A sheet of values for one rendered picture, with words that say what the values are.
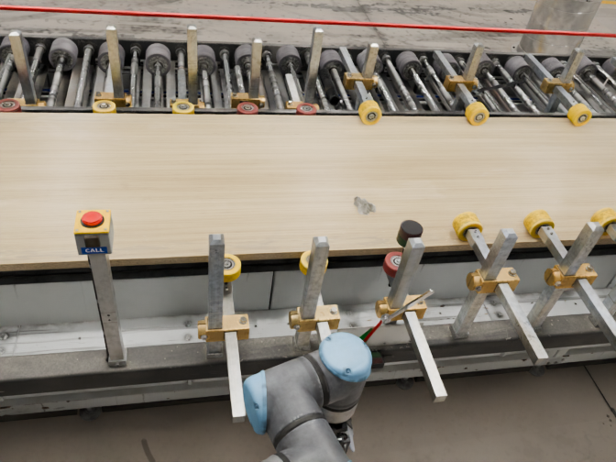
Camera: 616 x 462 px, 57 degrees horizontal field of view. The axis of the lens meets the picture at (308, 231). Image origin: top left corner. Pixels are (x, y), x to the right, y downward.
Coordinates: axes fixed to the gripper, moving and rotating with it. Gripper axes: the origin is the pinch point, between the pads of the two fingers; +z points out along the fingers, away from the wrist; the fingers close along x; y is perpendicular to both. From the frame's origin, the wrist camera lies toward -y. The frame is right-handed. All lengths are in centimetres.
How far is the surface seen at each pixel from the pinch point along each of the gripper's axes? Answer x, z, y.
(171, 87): -26, 20, -177
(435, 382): 35.6, 7.7, -14.6
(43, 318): -66, 30, -62
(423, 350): 35.6, 7.7, -24.2
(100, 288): -44, -8, -39
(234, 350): -13.4, 11.5, -32.2
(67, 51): -68, 10, -189
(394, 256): 36, 3, -54
